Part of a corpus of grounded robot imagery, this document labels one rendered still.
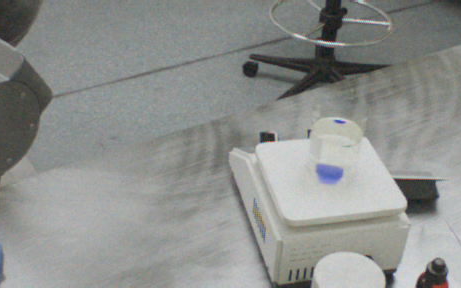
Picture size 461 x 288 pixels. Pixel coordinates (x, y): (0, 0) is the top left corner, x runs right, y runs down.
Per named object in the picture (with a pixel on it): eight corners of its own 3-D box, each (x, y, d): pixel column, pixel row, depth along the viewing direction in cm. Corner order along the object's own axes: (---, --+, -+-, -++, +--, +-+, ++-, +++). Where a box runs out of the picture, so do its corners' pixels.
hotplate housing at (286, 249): (226, 168, 82) (230, 108, 78) (334, 158, 86) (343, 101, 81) (278, 313, 65) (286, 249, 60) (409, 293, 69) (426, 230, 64)
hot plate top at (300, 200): (251, 150, 72) (252, 142, 71) (363, 140, 75) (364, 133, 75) (284, 229, 63) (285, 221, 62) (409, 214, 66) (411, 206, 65)
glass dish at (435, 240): (425, 268, 72) (429, 252, 71) (411, 231, 76) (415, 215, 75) (477, 266, 73) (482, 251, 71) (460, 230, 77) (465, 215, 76)
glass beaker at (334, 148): (345, 196, 66) (358, 123, 62) (293, 177, 68) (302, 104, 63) (369, 164, 71) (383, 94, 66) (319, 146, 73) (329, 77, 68)
